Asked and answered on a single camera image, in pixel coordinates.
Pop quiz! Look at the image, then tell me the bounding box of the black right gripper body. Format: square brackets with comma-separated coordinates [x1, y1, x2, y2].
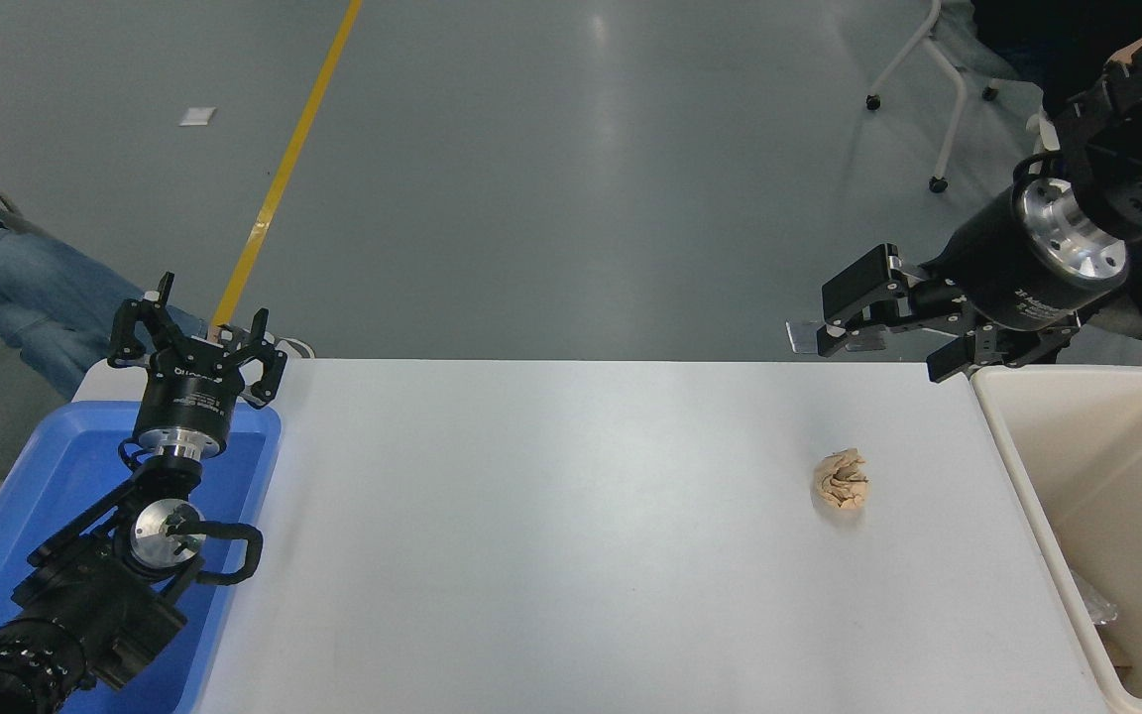
[925, 188, 1125, 333]

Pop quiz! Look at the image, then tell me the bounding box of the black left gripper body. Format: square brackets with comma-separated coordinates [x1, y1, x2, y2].
[133, 342, 249, 449]

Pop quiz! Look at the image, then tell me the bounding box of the tan paper ball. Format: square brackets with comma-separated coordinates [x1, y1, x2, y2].
[811, 448, 870, 512]

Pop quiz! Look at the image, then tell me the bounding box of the blue plastic tray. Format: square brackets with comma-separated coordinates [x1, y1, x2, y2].
[0, 400, 283, 714]

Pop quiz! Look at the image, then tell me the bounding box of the large pale plastic bin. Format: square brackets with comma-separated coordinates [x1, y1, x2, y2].
[970, 365, 1142, 714]

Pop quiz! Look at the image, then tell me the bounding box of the crumpled clear wrapper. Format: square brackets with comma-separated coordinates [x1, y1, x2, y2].
[1077, 580, 1122, 628]

